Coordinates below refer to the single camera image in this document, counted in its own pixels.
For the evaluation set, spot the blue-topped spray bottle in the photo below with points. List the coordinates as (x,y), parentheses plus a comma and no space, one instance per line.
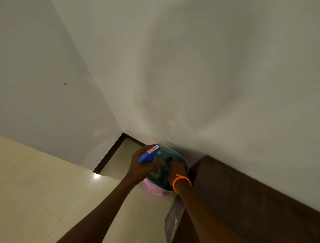
(150,154)

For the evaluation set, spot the pink plastic bin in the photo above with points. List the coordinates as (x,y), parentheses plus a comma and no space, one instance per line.
(153,189)

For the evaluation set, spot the black skirting board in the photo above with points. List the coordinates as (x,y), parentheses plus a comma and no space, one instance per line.
(110,152)

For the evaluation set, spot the blue cloth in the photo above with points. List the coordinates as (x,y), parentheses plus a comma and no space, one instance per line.
(166,166)

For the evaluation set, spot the dark wooden cabinet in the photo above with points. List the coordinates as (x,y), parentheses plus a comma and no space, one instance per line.
(250,212)

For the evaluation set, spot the person's right hand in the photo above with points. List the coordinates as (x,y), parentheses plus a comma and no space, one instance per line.
(177,169)

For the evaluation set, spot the teal plastic basket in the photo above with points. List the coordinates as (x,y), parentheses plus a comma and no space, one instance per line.
(178,155)

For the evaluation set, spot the person's left forearm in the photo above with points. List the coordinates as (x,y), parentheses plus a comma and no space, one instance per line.
(100,215)

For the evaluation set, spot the person's right forearm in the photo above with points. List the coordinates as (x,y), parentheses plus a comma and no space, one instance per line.
(202,217)

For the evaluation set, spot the person's left hand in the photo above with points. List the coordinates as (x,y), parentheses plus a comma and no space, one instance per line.
(140,170)

